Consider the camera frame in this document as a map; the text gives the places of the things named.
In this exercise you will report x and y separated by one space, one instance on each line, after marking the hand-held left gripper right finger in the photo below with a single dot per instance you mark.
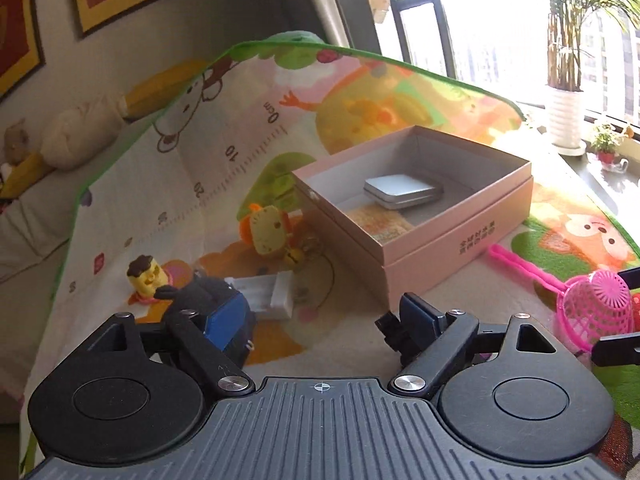
417 312

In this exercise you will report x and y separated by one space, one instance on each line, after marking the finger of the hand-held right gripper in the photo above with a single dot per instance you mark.
615 348
630 278

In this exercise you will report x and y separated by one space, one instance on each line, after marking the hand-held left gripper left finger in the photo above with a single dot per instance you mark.
227 322

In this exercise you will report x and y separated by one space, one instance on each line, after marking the black plush toy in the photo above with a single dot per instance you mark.
200 292

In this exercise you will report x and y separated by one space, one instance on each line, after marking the pink plastic toy net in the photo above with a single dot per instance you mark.
595 305

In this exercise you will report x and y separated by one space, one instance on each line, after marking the white battery charger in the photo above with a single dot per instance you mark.
265 295

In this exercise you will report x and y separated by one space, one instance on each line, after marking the pink cardboard box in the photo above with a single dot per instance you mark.
440 240

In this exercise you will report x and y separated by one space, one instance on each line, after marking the yellow pudding toy brown top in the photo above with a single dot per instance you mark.
147 280

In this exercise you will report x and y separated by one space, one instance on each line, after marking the yellow printed card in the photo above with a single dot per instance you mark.
380 222

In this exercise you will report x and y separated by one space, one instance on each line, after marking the silver metal tin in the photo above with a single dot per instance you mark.
400 190

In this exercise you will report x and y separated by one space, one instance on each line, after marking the small potted flower plant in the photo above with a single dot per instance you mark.
606 156

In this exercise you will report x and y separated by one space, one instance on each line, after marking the printed cartoon play mat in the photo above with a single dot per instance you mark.
150 200

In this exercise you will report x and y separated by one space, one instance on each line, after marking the potted palm white pot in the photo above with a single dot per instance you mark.
565 115

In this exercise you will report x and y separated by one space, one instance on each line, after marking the grey sofa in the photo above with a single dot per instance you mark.
30 240

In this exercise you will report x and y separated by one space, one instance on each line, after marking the yellow cushion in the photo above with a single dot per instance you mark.
165 85
27 172

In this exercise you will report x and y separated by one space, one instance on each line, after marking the cream pillow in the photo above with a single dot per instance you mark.
75 130

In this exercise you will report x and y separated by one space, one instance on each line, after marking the brown plush bear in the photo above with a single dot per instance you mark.
15 140

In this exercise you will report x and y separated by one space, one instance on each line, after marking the window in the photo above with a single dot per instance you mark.
500 25

